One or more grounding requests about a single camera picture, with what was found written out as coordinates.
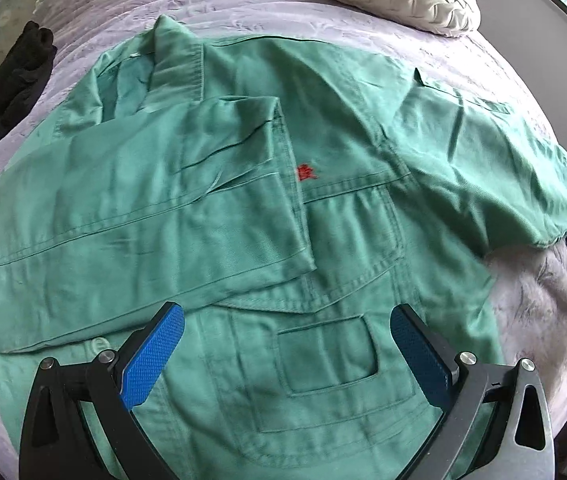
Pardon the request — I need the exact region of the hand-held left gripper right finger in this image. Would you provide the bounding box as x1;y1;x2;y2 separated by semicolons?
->
388;302;557;480

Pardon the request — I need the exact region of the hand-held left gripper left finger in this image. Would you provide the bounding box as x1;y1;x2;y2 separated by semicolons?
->
19;301;186;480

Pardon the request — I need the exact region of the green work jacket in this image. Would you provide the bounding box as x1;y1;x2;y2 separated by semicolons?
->
0;14;567;480

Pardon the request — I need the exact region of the black garment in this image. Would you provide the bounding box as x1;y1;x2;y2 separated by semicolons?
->
0;21;58;177

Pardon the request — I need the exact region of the lilac bed cover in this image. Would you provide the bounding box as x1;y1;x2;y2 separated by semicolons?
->
0;0;567;480

